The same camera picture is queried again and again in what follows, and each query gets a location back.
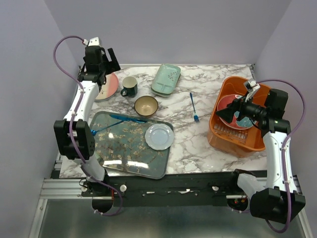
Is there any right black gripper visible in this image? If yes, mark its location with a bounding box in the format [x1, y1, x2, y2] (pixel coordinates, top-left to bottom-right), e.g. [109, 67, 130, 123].
[215, 91, 268, 123]

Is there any pink and cream plate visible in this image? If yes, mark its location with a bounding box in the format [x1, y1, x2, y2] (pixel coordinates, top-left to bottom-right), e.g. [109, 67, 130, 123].
[95, 73, 119, 102]

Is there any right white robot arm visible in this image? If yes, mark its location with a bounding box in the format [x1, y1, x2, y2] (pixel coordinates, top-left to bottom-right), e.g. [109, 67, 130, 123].
[216, 89, 306, 225]

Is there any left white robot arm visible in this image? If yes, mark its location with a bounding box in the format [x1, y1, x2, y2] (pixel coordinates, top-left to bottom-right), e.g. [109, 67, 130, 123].
[53, 46, 120, 196]

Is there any orange plastic bin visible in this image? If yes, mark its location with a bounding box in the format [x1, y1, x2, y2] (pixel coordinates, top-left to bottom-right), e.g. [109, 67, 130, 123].
[207, 76, 265, 157]

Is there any dark green mug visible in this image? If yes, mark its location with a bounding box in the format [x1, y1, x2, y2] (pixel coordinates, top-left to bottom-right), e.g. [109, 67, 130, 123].
[120, 76, 138, 98]

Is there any blue plastic fork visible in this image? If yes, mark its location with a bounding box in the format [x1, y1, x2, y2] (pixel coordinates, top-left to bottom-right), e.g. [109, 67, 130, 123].
[190, 92, 200, 123]

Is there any brown cream bowl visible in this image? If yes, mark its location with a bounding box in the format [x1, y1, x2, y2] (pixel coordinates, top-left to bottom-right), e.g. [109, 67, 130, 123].
[134, 96, 159, 117]

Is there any upper mint rectangular dish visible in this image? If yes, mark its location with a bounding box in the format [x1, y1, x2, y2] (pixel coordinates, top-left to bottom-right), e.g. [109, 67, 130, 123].
[151, 63, 181, 94]

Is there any mint rectangular dish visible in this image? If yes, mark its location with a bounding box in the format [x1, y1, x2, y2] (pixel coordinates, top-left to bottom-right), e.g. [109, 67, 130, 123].
[151, 75, 180, 97]
[151, 63, 181, 94]

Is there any lower mint rectangular dish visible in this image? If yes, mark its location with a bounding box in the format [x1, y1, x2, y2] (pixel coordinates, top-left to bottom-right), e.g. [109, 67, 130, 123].
[151, 75, 180, 97]

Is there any blue metallic spoon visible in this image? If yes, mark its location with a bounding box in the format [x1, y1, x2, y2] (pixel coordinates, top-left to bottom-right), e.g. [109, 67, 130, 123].
[91, 120, 123, 136]

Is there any light blue scalloped plate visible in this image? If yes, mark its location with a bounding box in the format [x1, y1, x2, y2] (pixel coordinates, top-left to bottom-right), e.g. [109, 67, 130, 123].
[145, 123, 174, 150]

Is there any floral blossom tray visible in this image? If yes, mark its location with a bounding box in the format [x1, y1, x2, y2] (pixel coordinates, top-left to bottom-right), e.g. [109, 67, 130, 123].
[90, 111, 174, 179]

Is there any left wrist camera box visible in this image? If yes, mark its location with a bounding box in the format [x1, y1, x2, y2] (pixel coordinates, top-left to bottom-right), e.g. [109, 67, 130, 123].
[88, 37, 102, 47]

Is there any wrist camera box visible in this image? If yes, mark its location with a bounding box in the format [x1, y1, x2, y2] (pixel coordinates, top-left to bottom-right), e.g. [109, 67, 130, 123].
[244, 79, 260, 102]
[88, 37, 102, 47]

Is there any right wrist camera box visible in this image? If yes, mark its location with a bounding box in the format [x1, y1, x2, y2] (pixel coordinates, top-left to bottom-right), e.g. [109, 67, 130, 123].
[244, 79, 260, 102]

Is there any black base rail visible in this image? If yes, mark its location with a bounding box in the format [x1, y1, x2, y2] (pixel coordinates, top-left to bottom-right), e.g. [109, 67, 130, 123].
[69, 172, 245, 207]

